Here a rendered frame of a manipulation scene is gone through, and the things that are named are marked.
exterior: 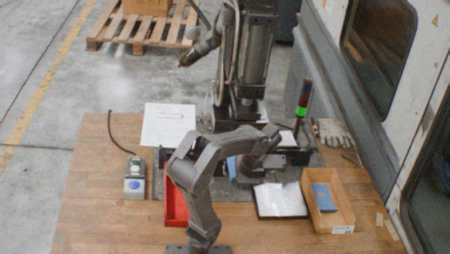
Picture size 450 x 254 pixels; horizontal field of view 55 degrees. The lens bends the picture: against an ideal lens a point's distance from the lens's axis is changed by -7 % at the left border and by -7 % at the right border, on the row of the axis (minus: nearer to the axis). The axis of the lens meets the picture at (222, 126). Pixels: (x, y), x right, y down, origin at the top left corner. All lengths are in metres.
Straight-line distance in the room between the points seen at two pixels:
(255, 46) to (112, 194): 0.67
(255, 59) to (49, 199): 1.81
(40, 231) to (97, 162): 1.09
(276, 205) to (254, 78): 0.43
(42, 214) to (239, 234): 1.58
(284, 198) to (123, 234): 0.55
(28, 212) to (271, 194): 1.65
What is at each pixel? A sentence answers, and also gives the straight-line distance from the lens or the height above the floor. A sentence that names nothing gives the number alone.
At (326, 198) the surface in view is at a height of 0.91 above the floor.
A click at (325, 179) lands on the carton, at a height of 0.92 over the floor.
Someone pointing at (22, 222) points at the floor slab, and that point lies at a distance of 2.77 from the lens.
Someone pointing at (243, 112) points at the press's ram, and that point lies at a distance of 1.47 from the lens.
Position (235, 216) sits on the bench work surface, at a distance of 1.51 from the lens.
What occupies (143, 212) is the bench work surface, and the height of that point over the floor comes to 0.90.
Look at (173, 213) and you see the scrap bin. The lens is 1.49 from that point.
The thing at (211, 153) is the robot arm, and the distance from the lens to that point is 1.03.
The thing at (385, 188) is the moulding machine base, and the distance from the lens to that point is 1.86.
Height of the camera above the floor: 1.98
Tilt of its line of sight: 35 degrees down
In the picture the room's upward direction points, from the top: 7 degrees clockwise
